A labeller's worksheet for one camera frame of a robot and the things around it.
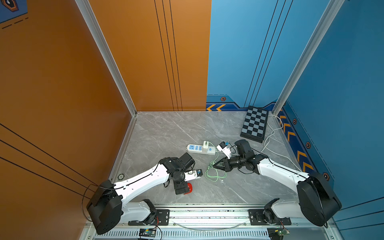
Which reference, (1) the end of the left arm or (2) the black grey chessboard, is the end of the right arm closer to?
(1) the end of the left arm

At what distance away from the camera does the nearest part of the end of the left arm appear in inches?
22.9

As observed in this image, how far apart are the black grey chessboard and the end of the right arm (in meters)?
0.34

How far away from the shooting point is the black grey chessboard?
1043mm

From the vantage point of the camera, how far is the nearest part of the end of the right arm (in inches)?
25.3
